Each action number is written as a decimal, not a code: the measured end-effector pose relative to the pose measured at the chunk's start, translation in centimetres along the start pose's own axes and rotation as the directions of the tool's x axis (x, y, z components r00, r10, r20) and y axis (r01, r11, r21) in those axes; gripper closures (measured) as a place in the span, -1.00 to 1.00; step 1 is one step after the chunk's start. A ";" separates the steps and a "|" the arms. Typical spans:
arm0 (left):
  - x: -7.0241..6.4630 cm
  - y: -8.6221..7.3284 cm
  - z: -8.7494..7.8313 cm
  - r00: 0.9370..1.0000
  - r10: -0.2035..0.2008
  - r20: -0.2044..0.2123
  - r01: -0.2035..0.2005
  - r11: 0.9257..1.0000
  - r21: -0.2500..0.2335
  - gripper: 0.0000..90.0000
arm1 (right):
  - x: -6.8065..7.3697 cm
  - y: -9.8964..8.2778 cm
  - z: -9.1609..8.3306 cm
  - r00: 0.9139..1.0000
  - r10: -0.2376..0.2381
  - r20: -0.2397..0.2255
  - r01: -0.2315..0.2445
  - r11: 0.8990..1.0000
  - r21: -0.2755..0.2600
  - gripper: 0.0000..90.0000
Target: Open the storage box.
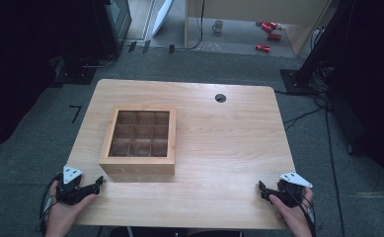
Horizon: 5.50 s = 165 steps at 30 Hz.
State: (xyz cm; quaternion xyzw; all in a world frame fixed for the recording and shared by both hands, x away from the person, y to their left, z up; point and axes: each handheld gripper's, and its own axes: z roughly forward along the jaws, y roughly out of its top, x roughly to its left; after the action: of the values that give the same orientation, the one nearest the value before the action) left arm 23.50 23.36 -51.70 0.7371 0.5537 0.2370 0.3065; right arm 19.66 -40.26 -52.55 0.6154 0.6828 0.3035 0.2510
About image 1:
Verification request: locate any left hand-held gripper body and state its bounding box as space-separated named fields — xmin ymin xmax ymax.
xmin=54 ymin=165 xmax=97 ymax=206

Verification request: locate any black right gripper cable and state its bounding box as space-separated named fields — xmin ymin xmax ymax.
xmin=286 ymin=188 xmax=318 ymax=237

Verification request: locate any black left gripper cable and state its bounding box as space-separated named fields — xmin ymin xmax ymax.
xmin=38 ymin=173 xmax=63 ymax=237

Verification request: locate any grey mug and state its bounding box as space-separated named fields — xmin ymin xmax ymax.
xmin=211 ymin=19 xmax=224 ymax=34

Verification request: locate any black hanging cable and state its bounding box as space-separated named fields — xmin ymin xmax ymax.
xmin=174 ymin=0 xmax=206 ymax=51

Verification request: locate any person's right hand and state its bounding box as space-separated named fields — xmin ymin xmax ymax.
xmin=268 ymin=187 xmax=316 ymax=237

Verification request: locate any wooden compartment box with lid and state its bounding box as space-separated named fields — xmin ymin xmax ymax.
xmin=98 ymin=105 xmax=177 ymax=176

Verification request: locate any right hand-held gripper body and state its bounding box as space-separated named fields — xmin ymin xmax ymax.
xmin=275 ymin=171 xmax=314 ymax=208

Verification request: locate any white board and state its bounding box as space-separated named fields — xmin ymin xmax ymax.
xmin=151 ymin=0 xmax=175 ymax=38

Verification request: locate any person's left hand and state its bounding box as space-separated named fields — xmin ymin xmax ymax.
xmin=43 ymin=180 xmax=98 ymax=237

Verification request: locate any black stand base plate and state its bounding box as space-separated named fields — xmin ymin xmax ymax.
xmin=279 ymin=67 xmax=319 ymax=97

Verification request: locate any dark monitor on stand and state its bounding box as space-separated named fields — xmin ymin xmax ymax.
xmin=92 ymin=0 xmax=133 ymax=60

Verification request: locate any long black floor cable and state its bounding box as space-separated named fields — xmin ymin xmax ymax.
xmin=324 ymin=98 xmax=346 ymax=237

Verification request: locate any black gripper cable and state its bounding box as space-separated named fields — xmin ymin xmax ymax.
xmin=38 ymin=173 xmax=63 ymax=237
xmin=286 ymin=188 xmax=318 ymax=237

